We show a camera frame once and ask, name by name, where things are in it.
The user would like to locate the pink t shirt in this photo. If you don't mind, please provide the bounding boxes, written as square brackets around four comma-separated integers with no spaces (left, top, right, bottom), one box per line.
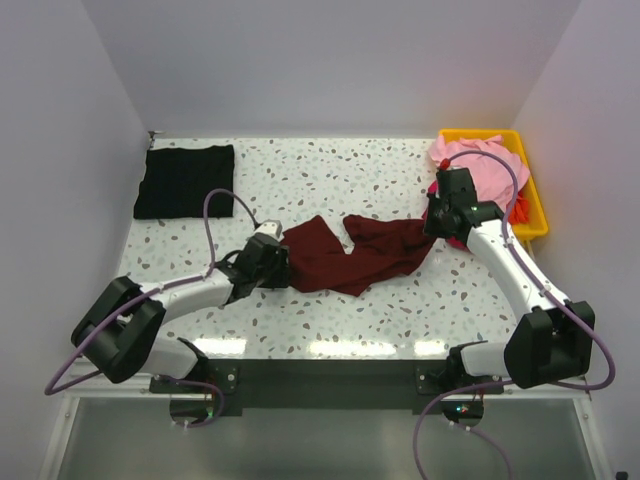
[428,135,530,212]

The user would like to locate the folded black t shirt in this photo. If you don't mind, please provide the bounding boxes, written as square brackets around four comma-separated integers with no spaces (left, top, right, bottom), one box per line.
[133,145,235,220]

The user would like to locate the aluminium frame rail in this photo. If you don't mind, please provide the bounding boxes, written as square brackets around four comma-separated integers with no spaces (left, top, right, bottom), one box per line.
[64,374,153,399]

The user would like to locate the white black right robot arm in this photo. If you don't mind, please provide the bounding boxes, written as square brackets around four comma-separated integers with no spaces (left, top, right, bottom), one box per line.
[424,168,595,393]

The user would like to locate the dark red t shirt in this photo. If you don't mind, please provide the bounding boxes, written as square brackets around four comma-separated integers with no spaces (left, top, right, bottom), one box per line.
[282,215,436,297]

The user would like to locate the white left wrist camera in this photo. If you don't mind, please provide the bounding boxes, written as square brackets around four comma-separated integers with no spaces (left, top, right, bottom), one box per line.
[254,220,283,241]

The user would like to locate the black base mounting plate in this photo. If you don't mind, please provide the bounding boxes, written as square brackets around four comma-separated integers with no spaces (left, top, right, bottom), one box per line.
[149,358,498,420]

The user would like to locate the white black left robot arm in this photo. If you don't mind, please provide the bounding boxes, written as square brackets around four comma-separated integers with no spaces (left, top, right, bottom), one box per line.
[71,233,290,392]

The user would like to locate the yellow plastic bin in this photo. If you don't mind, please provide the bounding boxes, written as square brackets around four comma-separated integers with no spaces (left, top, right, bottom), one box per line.
[436,129,549,244]

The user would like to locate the orange t shirt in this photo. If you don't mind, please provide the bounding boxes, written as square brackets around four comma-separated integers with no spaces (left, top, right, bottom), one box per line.
[509,192,530,225]

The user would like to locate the magenta t shirt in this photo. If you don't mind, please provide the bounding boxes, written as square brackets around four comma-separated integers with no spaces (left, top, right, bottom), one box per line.
[423,180,478,251]

